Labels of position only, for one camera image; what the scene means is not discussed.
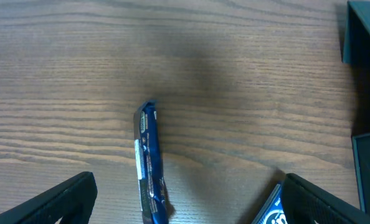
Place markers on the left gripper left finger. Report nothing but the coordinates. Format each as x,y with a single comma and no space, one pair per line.
70,202

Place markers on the blue Eclipse mint tin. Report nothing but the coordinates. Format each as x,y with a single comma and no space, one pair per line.
272,210

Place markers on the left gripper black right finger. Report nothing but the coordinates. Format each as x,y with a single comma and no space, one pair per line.
304,202

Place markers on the dark green open box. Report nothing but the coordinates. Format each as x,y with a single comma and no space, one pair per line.
356,53

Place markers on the dark blue candy bar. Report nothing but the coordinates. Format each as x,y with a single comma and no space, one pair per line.
149,165

